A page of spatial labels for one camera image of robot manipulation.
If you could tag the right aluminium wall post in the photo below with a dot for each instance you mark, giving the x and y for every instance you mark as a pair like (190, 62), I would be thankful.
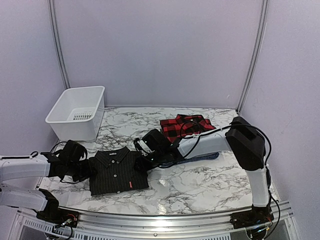
(262, 21)

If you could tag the aluminium front rail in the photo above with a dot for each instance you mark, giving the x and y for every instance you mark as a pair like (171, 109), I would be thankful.
(108, 226)

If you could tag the aluminium wall post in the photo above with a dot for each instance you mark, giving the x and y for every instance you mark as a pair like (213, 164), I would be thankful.
(262, 21)
(57, 43)

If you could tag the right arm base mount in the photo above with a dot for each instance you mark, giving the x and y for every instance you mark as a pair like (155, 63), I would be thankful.
(252, 217)

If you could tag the black pinstripe long sleeve shirt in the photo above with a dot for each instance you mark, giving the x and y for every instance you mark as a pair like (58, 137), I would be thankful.
(114, 172)

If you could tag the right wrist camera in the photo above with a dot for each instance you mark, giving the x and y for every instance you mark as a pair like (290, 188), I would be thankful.
(142, 147)

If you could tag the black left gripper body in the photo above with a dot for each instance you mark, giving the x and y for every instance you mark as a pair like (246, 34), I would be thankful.
(78, 173)

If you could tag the blue shirt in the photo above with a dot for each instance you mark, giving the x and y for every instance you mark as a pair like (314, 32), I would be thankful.
(190, 160)

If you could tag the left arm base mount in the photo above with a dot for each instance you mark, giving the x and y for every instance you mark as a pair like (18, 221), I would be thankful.
(60, 217)

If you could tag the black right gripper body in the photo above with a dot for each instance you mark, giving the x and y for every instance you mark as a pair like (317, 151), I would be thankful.
(153, 163)

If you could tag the red black plaid shirt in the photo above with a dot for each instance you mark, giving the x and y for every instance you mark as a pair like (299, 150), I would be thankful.
(183, 125)

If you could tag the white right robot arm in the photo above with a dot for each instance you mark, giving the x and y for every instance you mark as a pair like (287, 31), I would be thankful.
(245, 141)

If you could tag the white plastic bin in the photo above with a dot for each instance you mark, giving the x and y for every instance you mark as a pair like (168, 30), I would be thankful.
(77, 114)

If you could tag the left aluminium wall post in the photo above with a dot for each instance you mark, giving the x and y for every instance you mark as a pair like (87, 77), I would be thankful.
(57, 43)

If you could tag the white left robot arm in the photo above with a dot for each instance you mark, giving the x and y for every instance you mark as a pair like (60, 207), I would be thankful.
(69, 161)

